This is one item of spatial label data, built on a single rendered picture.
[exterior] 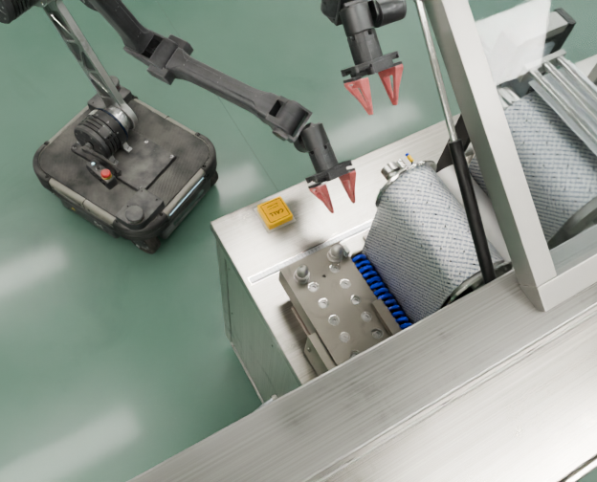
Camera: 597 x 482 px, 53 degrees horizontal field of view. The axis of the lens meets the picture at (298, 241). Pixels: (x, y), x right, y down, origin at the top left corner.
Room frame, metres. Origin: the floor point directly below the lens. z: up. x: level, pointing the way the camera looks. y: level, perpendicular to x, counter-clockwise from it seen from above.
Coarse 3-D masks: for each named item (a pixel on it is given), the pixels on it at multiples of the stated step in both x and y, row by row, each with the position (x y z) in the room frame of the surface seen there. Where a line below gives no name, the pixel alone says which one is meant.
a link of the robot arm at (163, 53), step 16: (96, 0) 1.00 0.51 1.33; (112, 0) 1.03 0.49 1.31; (112, 16) 1.02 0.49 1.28; (128, 16) 1.05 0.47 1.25; (128, 32) 1.04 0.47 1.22; (144, 32) 1.08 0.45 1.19; (128, 48) 1.07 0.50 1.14; (144, 48) 1.07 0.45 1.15; (160, 48) 1.06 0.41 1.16; (176, 48) 1.08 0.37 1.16; (160, 64) 1.03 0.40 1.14
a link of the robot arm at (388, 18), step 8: (344, 0) 0.95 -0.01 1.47; (352, 0) 0.96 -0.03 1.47; (376, 0) 0.95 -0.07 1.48; (384, 0) 0.96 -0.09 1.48; (392, 0) 0.96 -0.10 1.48; (400, 0) 0.97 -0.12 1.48; (384, 8) 0.94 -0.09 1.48; (392, 8) 0.95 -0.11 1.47; (400, 8) 0.96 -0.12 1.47; (336, 16) 0.95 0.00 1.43; (384, 16) 0.93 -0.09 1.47; (392, 16) 0.95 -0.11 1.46; (400, 16) 0.96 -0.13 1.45; (336, 24) 0.95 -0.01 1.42; (376, 24) 0.94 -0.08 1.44; (384, 24) 0.94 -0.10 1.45
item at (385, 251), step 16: (384, 224) 0.64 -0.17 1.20; (368, 240) 0.66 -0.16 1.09; (384, 240) 0.63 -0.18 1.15; (368, 256) 0.65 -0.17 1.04; (384, 256) 0.62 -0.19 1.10; (400, 256) 0.59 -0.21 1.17; (384, 272) 0.60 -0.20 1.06; (400, 272) 0.57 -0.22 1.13; (416, 272) 0.55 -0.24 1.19; (400, 288) 0.56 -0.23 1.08; (416, 288) 0.53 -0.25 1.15; (400, 304) 0.54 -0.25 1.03; (416, 304) 0.52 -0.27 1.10; (432, 304) 0.49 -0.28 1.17; (416, 320) 0.50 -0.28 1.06
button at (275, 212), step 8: (272, 200) 0.83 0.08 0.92; (280, 200) 0.83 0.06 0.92; (264, 208) 0.80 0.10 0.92; (272, 208) 0.80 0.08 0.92; (280, 208) 0.80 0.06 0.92; (288, 208) 0.81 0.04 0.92; (264, 216) 0.77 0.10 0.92; (272, 216) 0.78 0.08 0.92; (280, 216) 0.78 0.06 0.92; (288, 216) 0.78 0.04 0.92; (272, 224) 0.75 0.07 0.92; (280, 224) 0.77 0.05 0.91
